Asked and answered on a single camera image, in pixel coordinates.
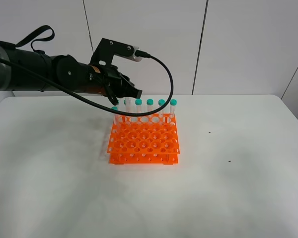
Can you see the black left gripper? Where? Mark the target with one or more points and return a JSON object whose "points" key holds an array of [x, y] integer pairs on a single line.
{"points": [[111, 83]]}

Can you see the test tube with green cap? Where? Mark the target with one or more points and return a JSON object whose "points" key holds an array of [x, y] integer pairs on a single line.
{"points": [[116, 116]]}

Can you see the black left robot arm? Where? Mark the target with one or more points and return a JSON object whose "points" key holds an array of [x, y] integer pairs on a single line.
{"points": [[20, 69]]}

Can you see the orange test tube rack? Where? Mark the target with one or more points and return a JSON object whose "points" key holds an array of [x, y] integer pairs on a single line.
{"points": [[151, 140]]}

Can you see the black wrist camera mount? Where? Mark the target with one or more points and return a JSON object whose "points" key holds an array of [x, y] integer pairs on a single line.
{"points": [[107, 49]]}

